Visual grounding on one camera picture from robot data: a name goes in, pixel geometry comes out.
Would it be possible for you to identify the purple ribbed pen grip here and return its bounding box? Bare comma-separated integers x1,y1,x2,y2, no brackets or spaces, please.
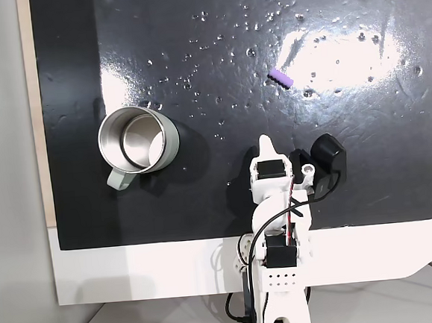
266,66,295,92

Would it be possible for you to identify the black table mat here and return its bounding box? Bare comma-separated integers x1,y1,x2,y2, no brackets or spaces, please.
28,0,432,253

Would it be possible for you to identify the grey-green steel mug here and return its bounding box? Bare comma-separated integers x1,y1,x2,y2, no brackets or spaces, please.
95,101,185,194

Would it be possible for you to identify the red and black servo wire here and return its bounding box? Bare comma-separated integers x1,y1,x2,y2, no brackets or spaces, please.
281,176,301,247

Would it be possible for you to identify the black camera cable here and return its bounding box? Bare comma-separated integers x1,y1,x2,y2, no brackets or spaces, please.
240,172,347,276

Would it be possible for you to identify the black camera box with mount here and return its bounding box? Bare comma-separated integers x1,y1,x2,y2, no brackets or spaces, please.
287,131,351,202

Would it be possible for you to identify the black power cable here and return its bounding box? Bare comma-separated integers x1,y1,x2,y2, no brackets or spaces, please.
223,288,266,323

